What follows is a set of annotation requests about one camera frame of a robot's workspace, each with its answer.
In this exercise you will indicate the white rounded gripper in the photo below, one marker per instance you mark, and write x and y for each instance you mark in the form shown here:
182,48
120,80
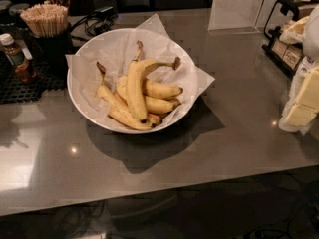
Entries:
312,37

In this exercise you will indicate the curved yellow banana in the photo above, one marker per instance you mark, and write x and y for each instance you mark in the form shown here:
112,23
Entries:
135,77

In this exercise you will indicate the lower right yellow banana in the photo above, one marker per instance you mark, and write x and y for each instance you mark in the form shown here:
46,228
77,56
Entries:
161,106

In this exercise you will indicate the upper right yellow banana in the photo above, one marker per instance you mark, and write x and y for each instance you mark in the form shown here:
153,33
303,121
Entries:
160,90

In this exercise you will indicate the back yellow banana upright stem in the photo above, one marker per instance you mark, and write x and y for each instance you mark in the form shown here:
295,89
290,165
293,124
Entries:
121,85

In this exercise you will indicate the white round bowl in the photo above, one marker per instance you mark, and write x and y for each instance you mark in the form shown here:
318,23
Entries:
87,115

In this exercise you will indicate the left long yellow banana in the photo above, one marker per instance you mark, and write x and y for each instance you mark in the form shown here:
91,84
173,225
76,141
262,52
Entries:
118,111

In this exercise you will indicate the white paper bowl liner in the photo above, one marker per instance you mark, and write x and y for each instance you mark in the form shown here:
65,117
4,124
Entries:
109,52

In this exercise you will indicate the black stir stick cup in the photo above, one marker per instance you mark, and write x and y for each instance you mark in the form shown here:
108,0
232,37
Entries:
55,49

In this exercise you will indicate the bundle of wooden stir sticks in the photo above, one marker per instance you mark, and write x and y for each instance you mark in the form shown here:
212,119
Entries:
46,20

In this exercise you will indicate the brown sauce bottle white cap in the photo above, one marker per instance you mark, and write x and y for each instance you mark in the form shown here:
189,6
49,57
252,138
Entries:
22,68

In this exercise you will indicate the black rubber bar mat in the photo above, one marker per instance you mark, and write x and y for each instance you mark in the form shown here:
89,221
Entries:
13,91

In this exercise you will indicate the small jars with grey lids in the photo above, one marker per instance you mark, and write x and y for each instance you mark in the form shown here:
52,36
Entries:
10,16

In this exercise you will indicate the black wire condiment rack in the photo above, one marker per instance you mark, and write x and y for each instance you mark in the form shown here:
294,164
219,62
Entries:
283,47

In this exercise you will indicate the black power adapter with cables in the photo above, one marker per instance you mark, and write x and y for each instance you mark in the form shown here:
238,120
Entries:
97,22

